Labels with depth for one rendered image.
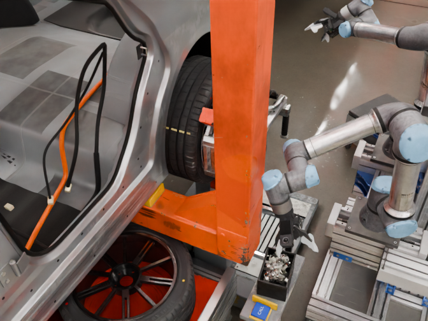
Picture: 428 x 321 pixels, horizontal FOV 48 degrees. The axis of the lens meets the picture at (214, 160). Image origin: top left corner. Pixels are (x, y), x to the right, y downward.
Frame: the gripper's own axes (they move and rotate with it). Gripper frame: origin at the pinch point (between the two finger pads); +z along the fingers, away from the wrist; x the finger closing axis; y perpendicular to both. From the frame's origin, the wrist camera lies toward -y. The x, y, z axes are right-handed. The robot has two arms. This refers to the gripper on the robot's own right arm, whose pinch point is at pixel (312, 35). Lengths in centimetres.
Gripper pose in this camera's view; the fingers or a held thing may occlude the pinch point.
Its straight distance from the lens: 277.7
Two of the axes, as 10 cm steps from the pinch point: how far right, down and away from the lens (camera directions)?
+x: 7.3, 2.5, 6.4
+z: -6.7, 4.2, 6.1
